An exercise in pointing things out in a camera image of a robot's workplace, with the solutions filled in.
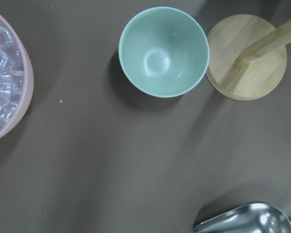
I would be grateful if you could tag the wooden cup stand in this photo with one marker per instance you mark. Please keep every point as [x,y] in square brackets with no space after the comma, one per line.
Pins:
[248,56]

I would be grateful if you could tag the steel shaker cup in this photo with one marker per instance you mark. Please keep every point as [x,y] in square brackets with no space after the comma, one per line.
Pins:
[250,218]

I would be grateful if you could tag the pink bowl of ice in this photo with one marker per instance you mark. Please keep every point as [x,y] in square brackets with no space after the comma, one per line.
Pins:
[16,78]

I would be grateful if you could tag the green ceramic bowl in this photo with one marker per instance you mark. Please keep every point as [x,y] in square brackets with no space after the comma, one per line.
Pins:
[163,52]

